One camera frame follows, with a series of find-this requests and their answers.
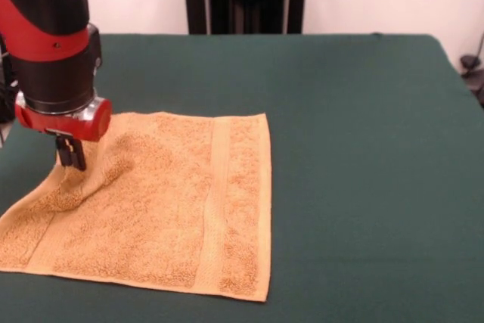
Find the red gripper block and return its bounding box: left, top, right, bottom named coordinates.
left=14, top=92, right=113, bottom=171

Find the tan terry towel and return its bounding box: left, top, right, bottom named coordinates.
left=0, top=111, right=273, bottom=293

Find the dark green tablecloth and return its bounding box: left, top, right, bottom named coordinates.
left=0, top=32, right=484, bottom=323

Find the black power adapter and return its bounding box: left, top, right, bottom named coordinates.
left=460, top=54, right=480, bottom=71

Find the tangled black cable bundle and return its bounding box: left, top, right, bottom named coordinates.
left=0, top=31, right=20, bottom=150

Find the black device with cables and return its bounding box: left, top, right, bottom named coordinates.
left=467, top=73, right=484, bottom=109

